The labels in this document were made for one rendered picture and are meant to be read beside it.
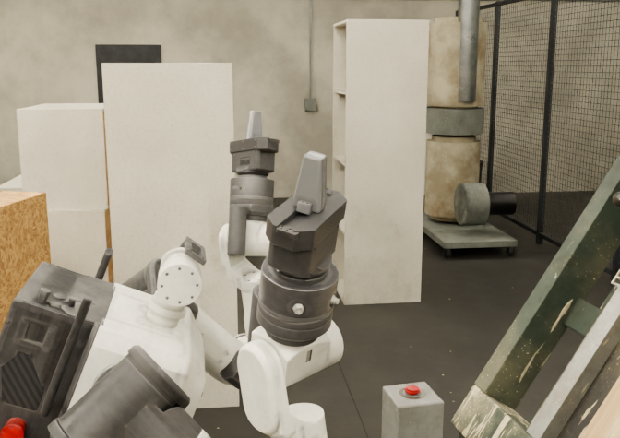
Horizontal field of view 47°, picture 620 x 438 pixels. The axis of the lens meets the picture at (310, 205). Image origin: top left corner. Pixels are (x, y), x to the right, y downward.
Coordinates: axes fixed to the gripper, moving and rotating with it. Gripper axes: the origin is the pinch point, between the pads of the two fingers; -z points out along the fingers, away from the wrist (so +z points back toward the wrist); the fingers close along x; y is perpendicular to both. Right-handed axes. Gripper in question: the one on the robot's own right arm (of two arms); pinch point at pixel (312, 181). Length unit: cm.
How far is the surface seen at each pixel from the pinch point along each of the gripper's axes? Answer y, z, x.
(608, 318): 41, 54, 90
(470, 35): -101, 96, 616
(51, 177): -311, 191, 290
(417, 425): 7, 89, 73
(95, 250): -274, 239, 292
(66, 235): -293, 230, 284
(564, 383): 36, 69, 82
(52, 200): -307, 207, 286
